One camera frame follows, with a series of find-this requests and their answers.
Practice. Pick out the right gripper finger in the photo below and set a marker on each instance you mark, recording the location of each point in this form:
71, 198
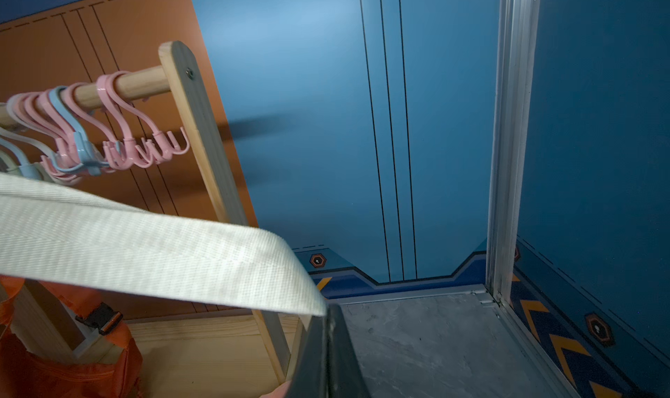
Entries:
327, 365

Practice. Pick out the beige sling bag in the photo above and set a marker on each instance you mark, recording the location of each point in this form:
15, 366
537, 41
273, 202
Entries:
55, 233

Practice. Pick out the wooden hanging rack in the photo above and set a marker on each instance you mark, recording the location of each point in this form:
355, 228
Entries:
24, 374

